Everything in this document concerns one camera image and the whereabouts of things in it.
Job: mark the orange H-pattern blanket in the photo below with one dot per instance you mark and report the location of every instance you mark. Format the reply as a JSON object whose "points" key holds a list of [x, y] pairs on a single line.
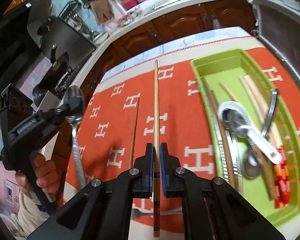
{"points": [[105, 132]]}

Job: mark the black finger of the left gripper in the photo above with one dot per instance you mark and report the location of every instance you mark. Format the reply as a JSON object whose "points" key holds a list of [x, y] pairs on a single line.
{"points": [[73, 106]]}

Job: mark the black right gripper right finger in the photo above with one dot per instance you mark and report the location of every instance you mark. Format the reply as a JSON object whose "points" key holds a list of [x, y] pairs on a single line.
{"points": [[179, 182]]}

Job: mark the steel oven front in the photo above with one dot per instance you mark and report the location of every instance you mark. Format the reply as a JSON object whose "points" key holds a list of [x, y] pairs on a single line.
{"points": [[279, 30]]}

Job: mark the white chopstick in tray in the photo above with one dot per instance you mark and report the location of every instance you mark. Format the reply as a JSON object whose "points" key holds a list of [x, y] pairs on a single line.
{"points": [[269, 176]]}

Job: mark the steel fork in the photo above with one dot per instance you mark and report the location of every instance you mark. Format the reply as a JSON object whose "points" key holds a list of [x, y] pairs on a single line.
{"points": [[136, 213]]}

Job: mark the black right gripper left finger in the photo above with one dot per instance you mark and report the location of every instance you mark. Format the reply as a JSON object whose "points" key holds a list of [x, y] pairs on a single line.
{"points": [[119, 193]]}

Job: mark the small steel spoon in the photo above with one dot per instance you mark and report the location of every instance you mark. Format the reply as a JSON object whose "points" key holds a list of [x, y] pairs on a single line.
{"points": [[251, 163]]}

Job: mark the person left hand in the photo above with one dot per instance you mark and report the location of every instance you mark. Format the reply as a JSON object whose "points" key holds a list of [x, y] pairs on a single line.
{"points": [[47, 176]]}

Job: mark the cream sleeve left forearm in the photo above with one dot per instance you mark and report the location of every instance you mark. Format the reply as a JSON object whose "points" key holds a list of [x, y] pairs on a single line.
{"points": [[28, 218]]}

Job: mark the steel curved-handle utensil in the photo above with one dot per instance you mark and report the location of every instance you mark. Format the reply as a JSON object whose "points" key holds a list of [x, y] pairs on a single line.
{"points": [[270, 114]]}

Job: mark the dark brown slim chopstick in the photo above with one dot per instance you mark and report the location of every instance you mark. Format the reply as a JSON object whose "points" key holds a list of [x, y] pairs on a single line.
{"points": [[227, 166]]}

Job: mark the gas stove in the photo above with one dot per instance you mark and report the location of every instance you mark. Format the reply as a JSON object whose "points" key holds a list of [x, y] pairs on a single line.
{"points": [[67, 78]]}

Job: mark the twisted steel chopstick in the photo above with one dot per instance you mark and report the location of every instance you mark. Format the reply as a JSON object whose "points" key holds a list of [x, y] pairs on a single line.
{"points": [[236, 163]]}

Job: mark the green plastic utensil tray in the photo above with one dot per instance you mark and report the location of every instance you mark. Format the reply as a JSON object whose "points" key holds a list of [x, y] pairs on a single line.
{"points": [[222, 72]]}

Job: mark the large steel spoon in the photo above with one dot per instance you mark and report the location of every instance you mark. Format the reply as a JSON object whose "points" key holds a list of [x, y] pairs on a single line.
{"points": [[74, 94]]}

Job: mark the pink bowl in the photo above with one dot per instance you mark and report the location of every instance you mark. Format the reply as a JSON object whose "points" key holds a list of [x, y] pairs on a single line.
{"points": [[128, 4]]}

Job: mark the black frying pan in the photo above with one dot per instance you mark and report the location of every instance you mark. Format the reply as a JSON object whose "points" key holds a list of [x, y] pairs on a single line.
{"points": [[51, 79]]}

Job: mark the light chopstick red bands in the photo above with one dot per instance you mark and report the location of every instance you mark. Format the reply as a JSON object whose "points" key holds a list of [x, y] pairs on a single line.
{"points": [[281, 171]]}

